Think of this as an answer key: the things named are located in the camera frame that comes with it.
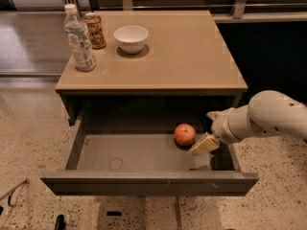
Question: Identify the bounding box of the clear plastic water bottle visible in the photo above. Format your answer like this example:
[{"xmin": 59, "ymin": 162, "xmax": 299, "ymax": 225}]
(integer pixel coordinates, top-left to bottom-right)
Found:
[{"xmin": 64, "ymin": 4, "xmax": 97, "ymax": 72}]

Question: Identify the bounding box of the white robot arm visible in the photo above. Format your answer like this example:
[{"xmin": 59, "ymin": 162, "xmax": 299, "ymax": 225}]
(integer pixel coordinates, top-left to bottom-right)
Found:
[{"xmin": 190, "ymin": 90, "xmax": 307, "ymax": 155}]

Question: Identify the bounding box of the grey metal rod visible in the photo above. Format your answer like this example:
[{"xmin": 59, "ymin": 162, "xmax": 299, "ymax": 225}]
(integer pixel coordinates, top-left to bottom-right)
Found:
[{"xmin": 0, "ymin": 178, "xmax": 28, "ymax": 201}]

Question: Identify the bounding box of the red apple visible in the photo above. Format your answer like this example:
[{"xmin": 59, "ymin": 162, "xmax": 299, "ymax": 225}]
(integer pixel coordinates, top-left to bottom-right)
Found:
[{"xmin": 174, "ymin": 124, "xmax": 196, "ymax": 146}]

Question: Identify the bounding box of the grey open top drawer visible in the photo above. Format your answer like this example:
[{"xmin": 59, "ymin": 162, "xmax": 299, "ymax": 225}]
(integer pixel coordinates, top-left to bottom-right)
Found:
[{"xmin": 41, "ymin": 110, "xmax": 259, "ymax": 196}]

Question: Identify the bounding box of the white ceramic bowl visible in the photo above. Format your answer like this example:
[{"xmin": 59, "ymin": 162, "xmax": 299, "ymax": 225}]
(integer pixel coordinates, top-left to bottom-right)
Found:
[{"xmin": 113, "ymin": 26, "xmax": 149, "ymax": 54}]

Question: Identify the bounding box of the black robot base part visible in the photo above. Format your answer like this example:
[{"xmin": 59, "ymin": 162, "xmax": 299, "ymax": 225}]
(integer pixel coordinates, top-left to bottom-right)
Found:
[{"xmin": 55, "ymin": 215, "xmax": 65, "ymax": 230}]

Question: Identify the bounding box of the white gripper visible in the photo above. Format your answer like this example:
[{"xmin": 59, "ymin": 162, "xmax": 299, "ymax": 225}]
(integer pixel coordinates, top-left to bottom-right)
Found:
[{"xmin": 190, "ymin": 108, "xmax": 240, "ymax": 155}]

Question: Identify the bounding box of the brown drink can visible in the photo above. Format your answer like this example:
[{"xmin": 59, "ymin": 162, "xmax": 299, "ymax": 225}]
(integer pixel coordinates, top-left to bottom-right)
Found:
[{"xmin": 83, "ymin": 12, "xmax": 106, "ymax": 49}]

